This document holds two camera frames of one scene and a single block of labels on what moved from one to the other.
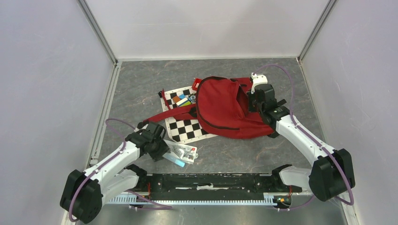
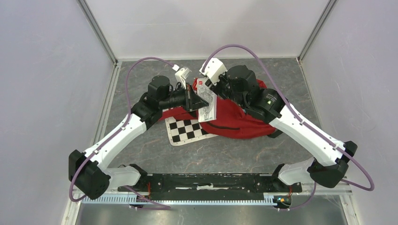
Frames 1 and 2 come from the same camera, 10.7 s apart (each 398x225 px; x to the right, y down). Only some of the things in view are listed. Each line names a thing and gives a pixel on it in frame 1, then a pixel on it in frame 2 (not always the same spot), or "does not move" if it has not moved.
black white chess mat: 184,130 does not move
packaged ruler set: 188,153 to 209,113
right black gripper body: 253,106 to 223,88
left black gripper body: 158,149 to 176,98
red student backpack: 221,106 does not move
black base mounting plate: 215,185 does not move
